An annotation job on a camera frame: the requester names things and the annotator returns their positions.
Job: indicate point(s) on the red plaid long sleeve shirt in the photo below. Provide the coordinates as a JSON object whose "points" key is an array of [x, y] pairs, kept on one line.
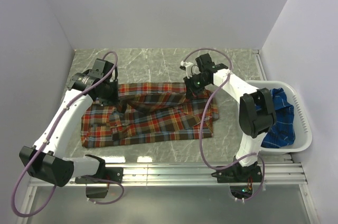
{"points": [[148, 112]]}

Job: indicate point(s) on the aluminium mounting rail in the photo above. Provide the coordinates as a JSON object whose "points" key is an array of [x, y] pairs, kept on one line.
{"points": [[196, 174]]}

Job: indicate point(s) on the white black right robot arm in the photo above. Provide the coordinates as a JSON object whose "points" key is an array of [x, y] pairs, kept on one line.
{"points": [[256, 108]]}

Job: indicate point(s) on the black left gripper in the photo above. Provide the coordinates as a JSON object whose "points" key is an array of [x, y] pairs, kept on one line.
{"points": [[114, 82]]}

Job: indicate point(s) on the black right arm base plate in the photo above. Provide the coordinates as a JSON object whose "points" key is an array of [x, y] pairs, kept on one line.
{"points": [[239, 174]]}

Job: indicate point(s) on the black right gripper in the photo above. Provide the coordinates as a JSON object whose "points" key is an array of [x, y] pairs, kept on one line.
{"points": [[191, 91]]}

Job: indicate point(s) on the blue plaid shirt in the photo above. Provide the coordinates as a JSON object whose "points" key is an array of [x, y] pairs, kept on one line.
{"points": [[282, 133]]}

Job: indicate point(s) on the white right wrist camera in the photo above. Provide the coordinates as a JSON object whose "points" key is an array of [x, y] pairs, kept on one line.
{"points": [[188, 68]]}

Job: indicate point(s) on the white plastic laundry basket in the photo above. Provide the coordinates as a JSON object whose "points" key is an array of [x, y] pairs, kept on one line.
{"points": [[302, 130]]}

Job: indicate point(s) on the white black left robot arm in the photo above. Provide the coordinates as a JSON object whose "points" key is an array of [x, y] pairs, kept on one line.
{"points": [[46, 160]]}

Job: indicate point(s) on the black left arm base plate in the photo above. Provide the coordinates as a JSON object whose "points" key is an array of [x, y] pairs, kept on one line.
{"points": [[111, 173]]}

